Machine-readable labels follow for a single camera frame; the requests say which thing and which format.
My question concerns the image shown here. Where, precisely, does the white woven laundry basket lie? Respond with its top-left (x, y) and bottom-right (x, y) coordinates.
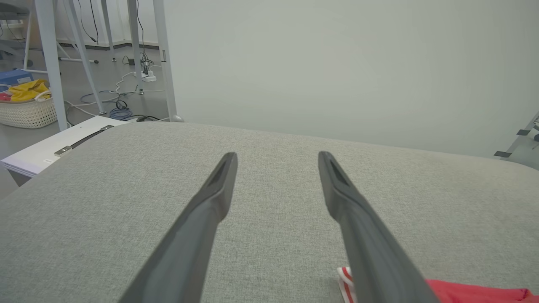
top-left (0, 90), bottom-right (58, 129)

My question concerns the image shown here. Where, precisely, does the yellow cloth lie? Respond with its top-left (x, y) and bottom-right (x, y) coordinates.
top-left (8, 79), bottom-right (52, 102)

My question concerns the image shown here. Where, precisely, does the white partition panel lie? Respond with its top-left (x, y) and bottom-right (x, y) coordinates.
top-left (152, 0), bottom-right (539, 169)

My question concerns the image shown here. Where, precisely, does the white floor cable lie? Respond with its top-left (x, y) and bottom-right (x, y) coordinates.
top-left (65, 69), bottom-right (167, 118)

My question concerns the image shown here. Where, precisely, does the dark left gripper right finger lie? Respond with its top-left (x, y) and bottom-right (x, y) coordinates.
top-left (318, 151), bottom-right (440, 303)

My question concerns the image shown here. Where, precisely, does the red and white shirt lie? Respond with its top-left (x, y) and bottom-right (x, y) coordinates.
top-left (337, 266), bottom-right (539, 303)

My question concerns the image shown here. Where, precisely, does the white equipment box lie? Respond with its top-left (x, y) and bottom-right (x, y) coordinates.
top-left (1, 116), bottom-right (132, 188)

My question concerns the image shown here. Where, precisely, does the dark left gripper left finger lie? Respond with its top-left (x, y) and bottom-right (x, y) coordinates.
top-left (119, 152), bottom-right (238, 303)

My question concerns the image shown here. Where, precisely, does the blue box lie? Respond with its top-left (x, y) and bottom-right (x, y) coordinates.
top-left (0, 70), bottom-right (34, 87)

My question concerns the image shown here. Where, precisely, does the light grey table leg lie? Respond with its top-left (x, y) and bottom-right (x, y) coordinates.
top-left (63, 0), bottom-right (107, 115)
top-left (34, 0), bottom-right (69, 132)
top-left (126, 0), bottom-right (145, 95)

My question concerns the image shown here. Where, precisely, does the blue coiled cable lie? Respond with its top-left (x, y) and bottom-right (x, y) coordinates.
top-left (109, 106), bottom-right (133, 121)

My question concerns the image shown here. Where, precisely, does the black strap handle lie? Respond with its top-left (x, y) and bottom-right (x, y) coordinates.
top-left (54, 125), bottom-right (114, 157)

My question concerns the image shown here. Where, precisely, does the black hanging cable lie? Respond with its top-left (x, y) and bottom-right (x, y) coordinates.
top-left (78, 0), bottom-right (100, 45)

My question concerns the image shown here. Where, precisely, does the grey fabric sofa seat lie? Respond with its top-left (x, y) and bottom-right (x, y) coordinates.
top-left (0, 121), bottom-right (539, 303)

